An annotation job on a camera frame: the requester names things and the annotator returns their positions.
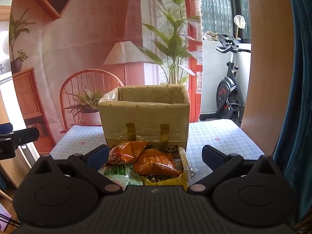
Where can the white corn-print snack packet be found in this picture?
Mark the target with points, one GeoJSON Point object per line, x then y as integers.
{"type": "Point", "coordinates": [184, 158]}

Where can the yellow snack packet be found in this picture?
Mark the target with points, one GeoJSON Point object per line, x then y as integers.
{"type": "Point", "coordinates": [168, 181]}

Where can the teal curtain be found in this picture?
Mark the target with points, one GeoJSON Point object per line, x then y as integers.
{"type": "Point", "coordinates": [297, 102]}

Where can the green white snack bag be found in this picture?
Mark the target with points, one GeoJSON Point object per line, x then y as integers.
{"type": "Point", "coordinates": [121, 175]}

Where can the crumpled beige cloth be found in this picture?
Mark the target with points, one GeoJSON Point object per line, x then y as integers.
{"type": "Point", "coordinates": [210, 35]}

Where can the white bulb on gold stand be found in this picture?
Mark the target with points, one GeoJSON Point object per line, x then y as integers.
{"type": "Point", "coordinates": [240, 22]}

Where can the black exercise bike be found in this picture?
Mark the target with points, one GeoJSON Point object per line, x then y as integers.
{"type": "Point", "coordinates": [225, 92]}

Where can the wooden panel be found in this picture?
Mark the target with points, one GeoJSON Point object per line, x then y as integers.
{"type": "Point", "coordinates": [268, 78]}

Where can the orange snack bag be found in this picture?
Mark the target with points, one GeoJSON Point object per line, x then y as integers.
{"type": "Point", "coordinates": [156, 162]}
{"type": "Point", "coordinates": [124, 151]}

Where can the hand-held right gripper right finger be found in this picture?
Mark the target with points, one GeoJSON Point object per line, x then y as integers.
{"type": "Point", "coordinates": [212, 158]}

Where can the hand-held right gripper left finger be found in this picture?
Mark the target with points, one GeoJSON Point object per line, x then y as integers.
{"type": "Point", "coordinates": [98, 156]}

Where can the plastic-wrapped cardboard box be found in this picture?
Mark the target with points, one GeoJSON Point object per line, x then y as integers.
{"type": "Point", "coordinates": [146, 117]}

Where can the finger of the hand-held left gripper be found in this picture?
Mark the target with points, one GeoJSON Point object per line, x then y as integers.
{"type": "Point", "coordinates": [26, 134]}
{"type": "Point", "coordinates": [6, 128]}

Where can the window with patterned blind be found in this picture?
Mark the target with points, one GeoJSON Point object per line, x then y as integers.
{"type": "Point", "coordinates": [214, 4]}

